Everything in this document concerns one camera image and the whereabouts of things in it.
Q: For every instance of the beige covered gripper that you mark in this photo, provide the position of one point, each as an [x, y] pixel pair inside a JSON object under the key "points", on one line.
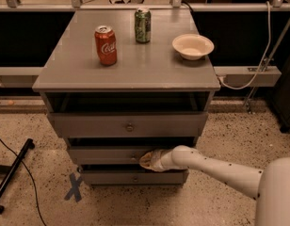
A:
{"points": [[159, 162]]}

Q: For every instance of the grey drawer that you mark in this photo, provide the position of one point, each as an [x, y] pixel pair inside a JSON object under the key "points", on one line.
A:
{"points": [[133, 177], [109, 155], [78, 125]]}

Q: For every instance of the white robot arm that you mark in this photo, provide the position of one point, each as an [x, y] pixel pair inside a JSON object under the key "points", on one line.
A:
{"points": [[270, 187]]}

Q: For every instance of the grey bottom drawer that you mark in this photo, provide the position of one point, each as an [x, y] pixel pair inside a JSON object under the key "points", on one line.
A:
{"points": [[133, 177]]}

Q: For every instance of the grey wooden drawer cabinet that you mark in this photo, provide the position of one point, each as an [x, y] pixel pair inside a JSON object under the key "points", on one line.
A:
{"points": [[113, 99]]}

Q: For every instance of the grey top drawer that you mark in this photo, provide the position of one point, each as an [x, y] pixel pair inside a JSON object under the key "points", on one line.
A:
{"points": [[78, 125]]}

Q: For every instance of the blue tape cross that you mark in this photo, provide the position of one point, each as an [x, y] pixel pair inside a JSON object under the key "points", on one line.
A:
{"points": [[74, 191]]}

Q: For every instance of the white bowl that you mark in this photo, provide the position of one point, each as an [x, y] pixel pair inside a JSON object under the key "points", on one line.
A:
{"points": [[192, 46]]}

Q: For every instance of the red cola can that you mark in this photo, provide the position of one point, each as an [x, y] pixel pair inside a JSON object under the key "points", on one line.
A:
{"points": [[105, 40]]}

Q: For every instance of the green soda can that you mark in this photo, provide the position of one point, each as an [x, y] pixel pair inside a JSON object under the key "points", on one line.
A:
{"points": [[142, 25]]}

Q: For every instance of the black stand leg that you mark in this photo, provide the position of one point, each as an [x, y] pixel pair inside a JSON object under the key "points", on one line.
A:
{"points": [[12, 169]]}

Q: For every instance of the metal railing frame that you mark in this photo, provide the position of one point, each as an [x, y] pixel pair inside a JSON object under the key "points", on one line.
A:
{"points": [[41, 7]]}

